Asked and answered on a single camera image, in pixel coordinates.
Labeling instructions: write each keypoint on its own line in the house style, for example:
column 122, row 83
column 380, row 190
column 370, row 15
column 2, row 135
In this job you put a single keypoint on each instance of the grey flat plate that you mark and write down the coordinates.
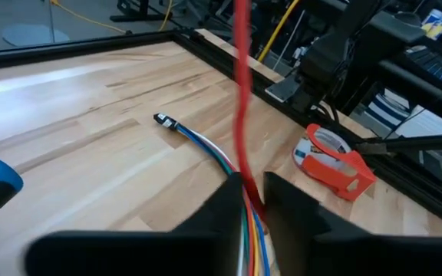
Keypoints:
column 282, row 88

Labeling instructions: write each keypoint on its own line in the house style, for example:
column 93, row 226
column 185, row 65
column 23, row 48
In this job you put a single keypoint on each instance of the black aluminium table frame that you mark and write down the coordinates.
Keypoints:
column 71, row 48

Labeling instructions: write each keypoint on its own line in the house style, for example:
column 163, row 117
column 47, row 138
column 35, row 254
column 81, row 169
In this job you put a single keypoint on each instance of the black keyboard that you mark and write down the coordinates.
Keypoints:
column 432, row 65

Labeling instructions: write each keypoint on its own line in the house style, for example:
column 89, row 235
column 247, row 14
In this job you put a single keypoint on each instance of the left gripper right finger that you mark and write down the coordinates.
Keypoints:
column 359, row 257

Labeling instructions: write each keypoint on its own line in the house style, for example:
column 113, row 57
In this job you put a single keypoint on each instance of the round grey stand base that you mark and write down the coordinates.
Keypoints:
column 33, row 35

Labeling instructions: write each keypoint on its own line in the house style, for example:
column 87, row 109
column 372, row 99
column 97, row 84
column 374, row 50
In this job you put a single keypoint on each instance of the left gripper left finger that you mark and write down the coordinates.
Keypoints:
column 129, row 255

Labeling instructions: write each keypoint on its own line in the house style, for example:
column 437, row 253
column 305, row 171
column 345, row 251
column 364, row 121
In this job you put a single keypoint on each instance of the red tape dispenser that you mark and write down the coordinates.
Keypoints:
column 344, row 176

